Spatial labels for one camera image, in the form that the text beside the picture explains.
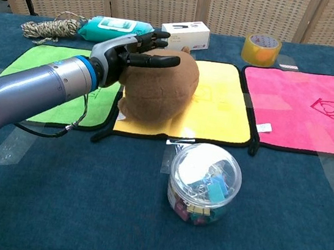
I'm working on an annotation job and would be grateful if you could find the twisted twine bundle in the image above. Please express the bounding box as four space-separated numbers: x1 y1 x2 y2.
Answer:
18 5 88 51

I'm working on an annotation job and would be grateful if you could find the white cardboard box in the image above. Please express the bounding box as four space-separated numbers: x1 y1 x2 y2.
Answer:
159 17 213 56

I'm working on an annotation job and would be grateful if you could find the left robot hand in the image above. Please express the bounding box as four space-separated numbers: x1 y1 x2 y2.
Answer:
85 22 185 98

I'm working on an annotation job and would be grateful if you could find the blue tablecloth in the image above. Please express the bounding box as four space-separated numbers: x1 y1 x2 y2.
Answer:
0 2 334 250

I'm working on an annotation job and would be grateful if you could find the clear jar of binder clips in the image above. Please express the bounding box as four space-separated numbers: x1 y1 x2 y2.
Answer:
162 139 247 232

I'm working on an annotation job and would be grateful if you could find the brown plush toy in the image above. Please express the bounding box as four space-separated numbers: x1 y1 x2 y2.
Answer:
113 38 203 132

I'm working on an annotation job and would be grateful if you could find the green microfibre cloth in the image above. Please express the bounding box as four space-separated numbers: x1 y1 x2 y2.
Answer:
0 37 128 137

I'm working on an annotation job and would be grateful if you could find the yellow packing tape roll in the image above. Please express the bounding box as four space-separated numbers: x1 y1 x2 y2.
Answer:
239 31 284 69

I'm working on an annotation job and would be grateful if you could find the yellow microfibre cloth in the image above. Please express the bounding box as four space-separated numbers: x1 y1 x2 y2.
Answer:
90 46 262 163

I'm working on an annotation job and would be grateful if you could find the teal wet wipes pack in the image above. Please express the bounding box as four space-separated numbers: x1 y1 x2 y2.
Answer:
76 12 156 51

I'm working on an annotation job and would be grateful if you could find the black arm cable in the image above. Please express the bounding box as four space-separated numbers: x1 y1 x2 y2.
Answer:
13 83 91 143

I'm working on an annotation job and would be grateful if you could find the pink microfibre cloth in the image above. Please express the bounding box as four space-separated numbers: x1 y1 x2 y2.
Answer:
231 63 334 167

